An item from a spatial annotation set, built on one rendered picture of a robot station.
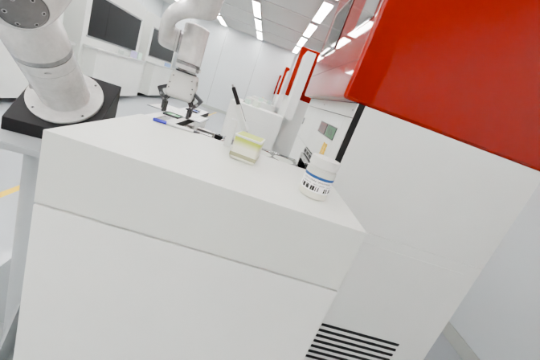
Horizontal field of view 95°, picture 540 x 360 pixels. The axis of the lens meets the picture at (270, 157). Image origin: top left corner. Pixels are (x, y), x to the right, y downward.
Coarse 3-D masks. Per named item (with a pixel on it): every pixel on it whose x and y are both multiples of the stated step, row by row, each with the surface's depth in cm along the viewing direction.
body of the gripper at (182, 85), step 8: (176, 72) 88; (184, 72) 87; (176, 80) 89; (184, 80) 89; (192, 80) 89; (168, 88) 90; (176, 88) 89; (184, 88) 89; (192, 88) 90; (176, 96) 90; (184, 96) 90; (192, 96) 91
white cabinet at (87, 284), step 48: (48, 240) 48; (96, 240) 49; (144, 240) 49; (48, 288) 51; (96, 288) 51; (144, 288) 52; (192, 288) 52; (240, 288) 52; (288, 288) 52; (48, 336) 54; (96, 336) 54; (144, 336) 55; (192, 336) 55; (240, 336) 55; (288, 336) 55
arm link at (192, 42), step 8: (192, 24) 83; (184, 32) 83; (192, 32) 83; (200, 32) 84; (208, 32) 86; (184, 40) 83; (192, 40) 84; (200, 40) 85; (184, 48) 84; (192, 48) 85; (200, 48) 86; (184, 56) 85; (192, 56) 86; (200, 56) 88; (192, 64) 86; (200, 64) 89
